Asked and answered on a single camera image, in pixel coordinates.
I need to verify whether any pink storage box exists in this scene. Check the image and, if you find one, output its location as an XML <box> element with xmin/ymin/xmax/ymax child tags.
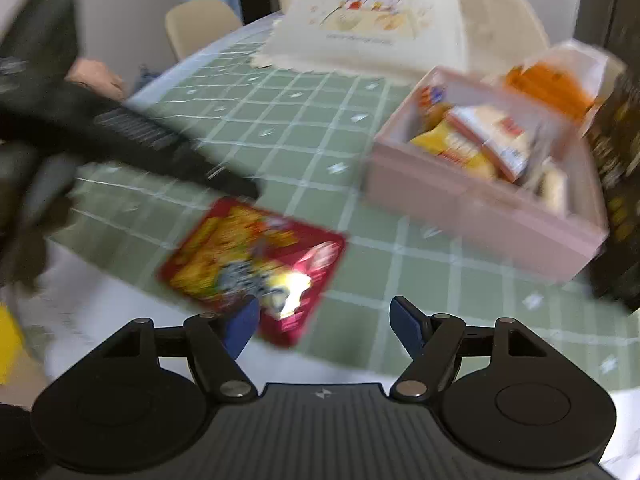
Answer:
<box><xmin>361</xmin><ymin>65</ymin><xmax>610</xmax><ymax>285</ymax></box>

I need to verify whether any yellow snack packet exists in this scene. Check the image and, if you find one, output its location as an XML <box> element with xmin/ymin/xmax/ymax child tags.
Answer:
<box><xmin>409</xmin><ymin>119</ymin><xmax>498</xmax><ymax>182</ymax></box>

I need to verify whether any white snack packet red label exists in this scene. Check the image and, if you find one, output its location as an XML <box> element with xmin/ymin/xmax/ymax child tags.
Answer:
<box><xmin>444</xmin><ymin>104</ymin><xmax>537</xmax><ymax>183</ymax></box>

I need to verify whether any dark patterned bag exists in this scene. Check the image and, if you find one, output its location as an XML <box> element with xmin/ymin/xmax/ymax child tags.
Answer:
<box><xmin>584</xmin><ymin>57</ymin><xmax>640</xmax><ymax>307</ymax></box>

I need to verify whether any orange white packet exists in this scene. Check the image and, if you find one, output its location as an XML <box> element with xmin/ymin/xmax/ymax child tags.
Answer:
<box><xmin>495</xmin><ymin>41</ymin><xmax>628</xmax><ymax>138</ymax></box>

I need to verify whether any blue cloth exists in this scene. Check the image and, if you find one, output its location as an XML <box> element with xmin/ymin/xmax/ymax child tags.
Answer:
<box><xmin>134</xmin><ymin>65</ymin><xmax>156</xmax><ymax>106</ymax></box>

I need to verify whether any green checked tablecloth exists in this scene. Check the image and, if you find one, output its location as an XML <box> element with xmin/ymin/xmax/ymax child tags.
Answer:
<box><xmin>42</xmin><ymin>12</ymin><xmax>640</xmax><ymax>391</ymax></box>

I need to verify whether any cream printed food cover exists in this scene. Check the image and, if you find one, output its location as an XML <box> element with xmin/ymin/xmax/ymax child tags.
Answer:
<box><xmin>247</xmin><ymin>0</ymin><xmax>472</xmax><ymax>75</ymax></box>

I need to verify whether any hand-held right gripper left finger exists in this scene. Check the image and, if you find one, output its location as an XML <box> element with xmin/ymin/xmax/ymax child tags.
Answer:
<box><xmin>102</xmin><ymin>296</ymin><xmax>262</xmax><ymax>403</ymax></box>

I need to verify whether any chair with pink cloth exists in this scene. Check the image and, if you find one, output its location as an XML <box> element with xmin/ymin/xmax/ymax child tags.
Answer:
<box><xmin>64</xmin><ymin>57</ymin><xmax>127</xmax><ymax>102</ymax></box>

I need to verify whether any beige chair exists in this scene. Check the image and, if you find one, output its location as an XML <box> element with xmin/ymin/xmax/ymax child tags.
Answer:
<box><xmin>165</xmin><ymin>0</ymin><xmax>244</xmax><ymax>62</ymax></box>

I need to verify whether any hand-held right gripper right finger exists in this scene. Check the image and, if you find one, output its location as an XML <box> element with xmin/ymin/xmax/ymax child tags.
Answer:
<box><xmin>389</xmin><ymin>296</ymin><xmax>542</xmax><ymax>403</ymax></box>

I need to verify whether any large red snack packet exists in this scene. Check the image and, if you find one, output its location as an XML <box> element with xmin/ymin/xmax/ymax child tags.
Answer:
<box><xmin>156</xmin><ymin>196</ymin><xmax>349</xmax><ymax>350</ymax></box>

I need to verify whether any yellow object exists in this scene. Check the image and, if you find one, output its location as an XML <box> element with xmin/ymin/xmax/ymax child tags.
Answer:
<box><xmin>0</xmin><ymin>301</ymin><xmax>26</xmax><ymax>387</ymax></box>

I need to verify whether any blue red snack packet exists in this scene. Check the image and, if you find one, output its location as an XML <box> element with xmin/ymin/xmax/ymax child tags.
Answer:
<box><xmin>419</xmin><ymin>84</ymin><xmax>453</xmax><ymax>128</ymax></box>

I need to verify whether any cream round-back chair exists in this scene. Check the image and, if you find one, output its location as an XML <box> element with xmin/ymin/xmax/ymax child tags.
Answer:
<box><xmin>447</xmin><ymin>0</ymin><xmax>552</xmax><ymax>63</ymax></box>

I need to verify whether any small white snack packet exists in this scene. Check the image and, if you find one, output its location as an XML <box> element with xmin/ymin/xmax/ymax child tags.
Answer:
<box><xmin>534</xmin><ymin>166</ymin><xmax>570</xmax><ymax>213</ymax></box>

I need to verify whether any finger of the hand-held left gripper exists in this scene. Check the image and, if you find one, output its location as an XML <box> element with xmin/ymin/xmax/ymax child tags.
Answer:
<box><xmin>170</xmin><ymin>142</ymin><xmax>262</xmax><ymax>202</ymax></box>

